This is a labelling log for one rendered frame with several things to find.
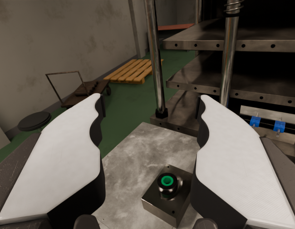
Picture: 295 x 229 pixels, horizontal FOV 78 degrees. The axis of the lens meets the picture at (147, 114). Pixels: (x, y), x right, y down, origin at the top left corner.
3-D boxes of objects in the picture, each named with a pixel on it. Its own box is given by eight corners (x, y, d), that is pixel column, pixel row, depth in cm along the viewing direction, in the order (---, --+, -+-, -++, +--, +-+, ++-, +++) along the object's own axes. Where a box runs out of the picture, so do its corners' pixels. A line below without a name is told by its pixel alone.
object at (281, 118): (293, 144, 93) (305, 116, 84) (236, 130, 108) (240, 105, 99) (297, 99, 126) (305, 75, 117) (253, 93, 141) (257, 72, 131)
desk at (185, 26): (158, 47, 643) (156, 26, 607) (194, 46, 586) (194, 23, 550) (150, 52, 596) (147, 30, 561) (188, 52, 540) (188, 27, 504)
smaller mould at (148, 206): (176, 229, 66) (175, 218, 62) (143, 208, 74) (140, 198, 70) (198, 186, 79) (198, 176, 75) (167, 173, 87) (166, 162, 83)
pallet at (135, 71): (134, 63, 520) (133, 58, 513) (165, 64, 476) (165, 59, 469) (102, 83, 419) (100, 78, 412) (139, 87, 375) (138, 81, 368)
